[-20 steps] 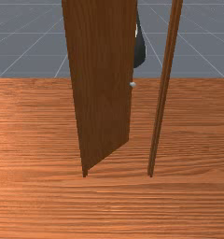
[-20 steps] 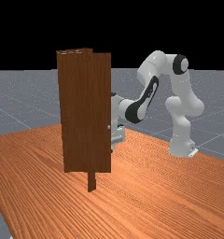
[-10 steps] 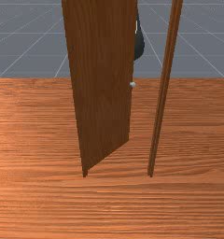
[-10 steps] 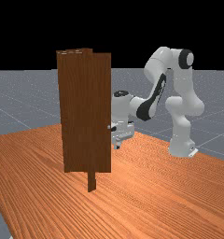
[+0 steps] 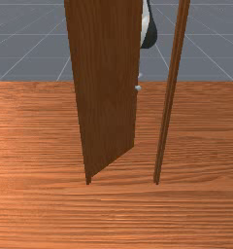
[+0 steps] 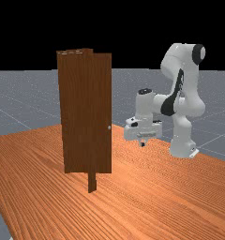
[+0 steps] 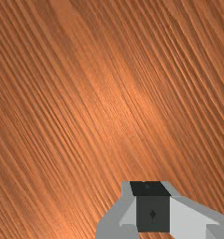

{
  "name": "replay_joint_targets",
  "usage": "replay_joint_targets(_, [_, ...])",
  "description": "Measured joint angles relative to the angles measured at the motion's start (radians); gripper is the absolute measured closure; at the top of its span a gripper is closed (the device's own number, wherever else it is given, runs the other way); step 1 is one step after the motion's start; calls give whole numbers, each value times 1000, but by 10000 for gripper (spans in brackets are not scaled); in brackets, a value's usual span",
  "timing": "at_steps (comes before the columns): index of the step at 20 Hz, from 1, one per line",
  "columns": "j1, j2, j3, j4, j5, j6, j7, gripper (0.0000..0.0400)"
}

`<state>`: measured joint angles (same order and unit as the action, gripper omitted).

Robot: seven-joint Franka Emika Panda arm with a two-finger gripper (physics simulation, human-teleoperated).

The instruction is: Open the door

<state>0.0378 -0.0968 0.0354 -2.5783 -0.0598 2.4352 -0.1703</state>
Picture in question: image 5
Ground brown door leaf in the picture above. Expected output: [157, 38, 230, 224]
[63, 0, 144, 179]

